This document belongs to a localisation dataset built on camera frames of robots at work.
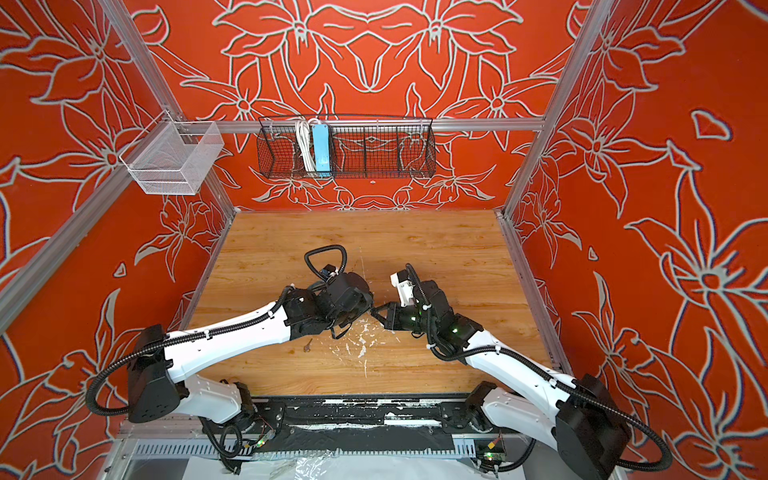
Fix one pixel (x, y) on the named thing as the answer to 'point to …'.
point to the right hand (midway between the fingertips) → (367, 314)
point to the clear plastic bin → (172, 157)
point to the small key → (307, 347)
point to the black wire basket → (359, 147)
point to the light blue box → (321, 148)
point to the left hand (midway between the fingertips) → (376, 296)
